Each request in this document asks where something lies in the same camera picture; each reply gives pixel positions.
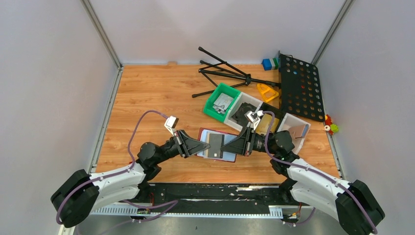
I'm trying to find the brown leather card pouch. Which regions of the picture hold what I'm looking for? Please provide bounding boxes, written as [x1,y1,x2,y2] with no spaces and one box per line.
[288,124,309,140]

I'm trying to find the white bin at end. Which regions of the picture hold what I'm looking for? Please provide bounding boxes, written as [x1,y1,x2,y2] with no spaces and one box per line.
[277,113,311,154]

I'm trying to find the grey metal parts in bin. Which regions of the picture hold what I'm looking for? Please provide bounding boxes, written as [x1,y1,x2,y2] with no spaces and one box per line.
[212,93,234,114]

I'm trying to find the white bin with black parts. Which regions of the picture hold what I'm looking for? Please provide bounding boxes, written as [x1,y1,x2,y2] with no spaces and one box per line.
[224,93,263,131]

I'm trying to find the black parts in bin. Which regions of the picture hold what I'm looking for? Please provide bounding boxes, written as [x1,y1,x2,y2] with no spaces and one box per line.
[231,102,256,127]

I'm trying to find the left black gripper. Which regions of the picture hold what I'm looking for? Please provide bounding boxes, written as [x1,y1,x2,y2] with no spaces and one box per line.
[155,129,210,165]

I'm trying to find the blue toy block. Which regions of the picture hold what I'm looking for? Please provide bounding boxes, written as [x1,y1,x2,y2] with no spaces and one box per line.
[261,58,276,71]

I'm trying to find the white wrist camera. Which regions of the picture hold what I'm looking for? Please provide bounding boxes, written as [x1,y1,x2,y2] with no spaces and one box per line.
[245,110,264,130]
[164,116,179,135]

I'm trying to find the black folding tripod stand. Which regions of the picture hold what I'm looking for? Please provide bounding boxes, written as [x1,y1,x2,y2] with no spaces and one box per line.
[198,46,282,91]

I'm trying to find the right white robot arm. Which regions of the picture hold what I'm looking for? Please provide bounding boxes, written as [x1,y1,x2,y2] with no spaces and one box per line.
[221,127,385,235]

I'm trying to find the black plastic bin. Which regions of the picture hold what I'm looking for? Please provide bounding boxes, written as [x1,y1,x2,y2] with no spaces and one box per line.
[256,102,287,134]

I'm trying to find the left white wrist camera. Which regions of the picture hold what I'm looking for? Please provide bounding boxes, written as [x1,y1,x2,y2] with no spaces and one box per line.
[164,116,179,135]

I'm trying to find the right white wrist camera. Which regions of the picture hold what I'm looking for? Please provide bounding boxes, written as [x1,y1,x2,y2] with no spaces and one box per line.
[245,110,264,130]

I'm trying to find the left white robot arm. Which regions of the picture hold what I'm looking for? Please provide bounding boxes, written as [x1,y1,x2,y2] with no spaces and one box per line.
[50,130,210,228]

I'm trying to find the black perforated metal panel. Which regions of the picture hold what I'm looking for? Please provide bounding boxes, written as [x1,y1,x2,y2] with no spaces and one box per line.
[278,53,325,122]

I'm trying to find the colourful small toy pile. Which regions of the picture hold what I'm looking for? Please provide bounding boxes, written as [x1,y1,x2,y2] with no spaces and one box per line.
[324,115,339,136]

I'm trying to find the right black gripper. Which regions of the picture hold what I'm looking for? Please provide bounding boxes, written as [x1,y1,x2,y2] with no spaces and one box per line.
[220,126,279,156]

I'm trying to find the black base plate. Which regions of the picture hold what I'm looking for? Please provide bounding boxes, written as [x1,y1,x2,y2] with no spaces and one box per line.
[133,183,307,215]

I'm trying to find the red leather card holder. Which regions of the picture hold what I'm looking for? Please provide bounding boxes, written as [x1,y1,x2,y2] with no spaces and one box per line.
[196,128,236,163]

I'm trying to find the grey card in holder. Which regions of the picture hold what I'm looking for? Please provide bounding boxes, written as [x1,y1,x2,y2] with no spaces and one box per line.
[207,133,224,159]

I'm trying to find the yellow plastic triangle piece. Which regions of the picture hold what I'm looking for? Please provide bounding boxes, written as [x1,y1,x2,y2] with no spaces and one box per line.
[256,84,279,103]

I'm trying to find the green toy block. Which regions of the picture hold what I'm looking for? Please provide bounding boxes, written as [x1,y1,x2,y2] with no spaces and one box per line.
[273,57,280,70]

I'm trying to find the green plastic bin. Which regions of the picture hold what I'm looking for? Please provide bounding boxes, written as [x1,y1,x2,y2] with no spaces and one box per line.
[203,83,241,123]

